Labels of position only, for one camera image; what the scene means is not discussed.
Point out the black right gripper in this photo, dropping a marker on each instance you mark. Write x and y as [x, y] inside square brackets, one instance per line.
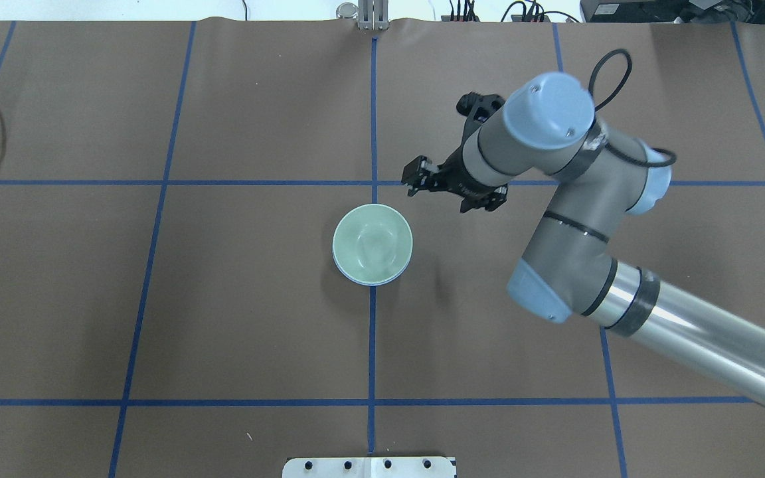
[461, 181]

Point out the green bowl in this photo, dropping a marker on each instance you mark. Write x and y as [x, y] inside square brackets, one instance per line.
[374, 231]

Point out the blue bowl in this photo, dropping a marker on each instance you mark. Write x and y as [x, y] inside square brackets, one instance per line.
[364, 271]

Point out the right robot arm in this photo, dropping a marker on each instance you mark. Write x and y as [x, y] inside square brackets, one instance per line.
[602, 175]

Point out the white camera mast base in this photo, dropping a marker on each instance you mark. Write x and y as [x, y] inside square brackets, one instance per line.
[397, 466]

